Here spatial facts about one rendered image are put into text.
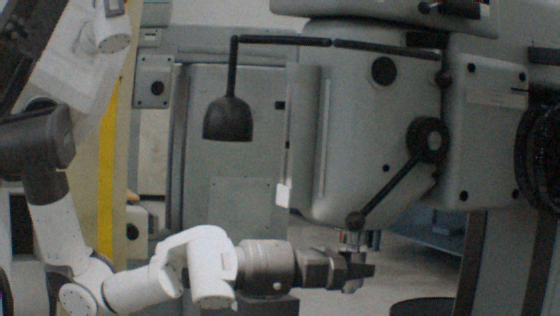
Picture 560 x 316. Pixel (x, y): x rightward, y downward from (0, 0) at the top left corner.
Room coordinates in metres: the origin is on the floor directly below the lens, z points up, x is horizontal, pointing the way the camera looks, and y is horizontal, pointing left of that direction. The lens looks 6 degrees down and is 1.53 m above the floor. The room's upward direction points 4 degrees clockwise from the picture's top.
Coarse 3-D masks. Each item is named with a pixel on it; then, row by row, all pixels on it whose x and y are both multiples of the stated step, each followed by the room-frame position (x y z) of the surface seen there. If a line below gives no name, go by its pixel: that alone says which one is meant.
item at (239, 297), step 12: (240, 300) 1.63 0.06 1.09; (252, 300) 1.62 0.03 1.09; (264, 300) 1.63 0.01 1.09; (276, 300) 1.64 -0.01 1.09; (288, 300) 1.65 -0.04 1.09; (300, 300) 1.66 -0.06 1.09; (204, 312) 1.76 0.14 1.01; (216, 312) 1.72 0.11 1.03; (228, 312) 1.67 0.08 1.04; (240, 312) 1.63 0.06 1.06; (252, 312) 1.60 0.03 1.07; (264, 312) 1.62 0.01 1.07; (276, 312) 1.63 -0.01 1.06; (288, 312) 1.65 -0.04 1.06
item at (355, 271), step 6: (348, 264) 1.29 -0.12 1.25; (354, 264) 1.29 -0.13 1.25; (360, 264) 1.29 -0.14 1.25; (366, 264) 1.30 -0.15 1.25; (372, 264) 1.30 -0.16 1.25; (348, 270) 1.28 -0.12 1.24; (354, 270) 1.29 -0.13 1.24; (360, 270) 1.29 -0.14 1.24; (366, 270) 1.30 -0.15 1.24; (372, 270) 1.30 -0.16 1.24; (348, 276) 1.29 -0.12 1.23; (354, 276) 1.29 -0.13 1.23; (360, 276) 1.29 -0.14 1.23; (366, 276) 1.30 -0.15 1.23; (372, 276) 1.30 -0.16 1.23
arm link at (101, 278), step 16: (96, 256) 1.37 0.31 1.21; (96, 272) 1.33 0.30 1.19; (112, 272) 1.36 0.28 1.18; (128, 272) 1.30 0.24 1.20; (144, 272) 1.27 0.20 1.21; (96, 288) 1.30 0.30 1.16; (112, 288) 1.29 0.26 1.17; (128, 288) 1.27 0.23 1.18; (144, 288) 1.26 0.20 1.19; (112, 304) 1.29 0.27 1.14; (128, 304) 1.28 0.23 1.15; (144, 304) 1.28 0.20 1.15
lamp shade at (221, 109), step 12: (228, 96) 1.21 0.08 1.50; (216, 108) 1.19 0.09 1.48; (228, 108) 1.19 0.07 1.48; (240, 108) 1.19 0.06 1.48; (204, 120) 1.20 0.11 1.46; (216, 120) 1.18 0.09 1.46; (228, 120) 1.18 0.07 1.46; (240, 120) 1.19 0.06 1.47; (252, 120) 1.21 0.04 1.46; (204, 132) 1.20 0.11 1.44; (216, 132) 1.18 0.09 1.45; (228, 132) 1.18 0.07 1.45; (240, 132) 1.19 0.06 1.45; (252, 132) 1.21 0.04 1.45
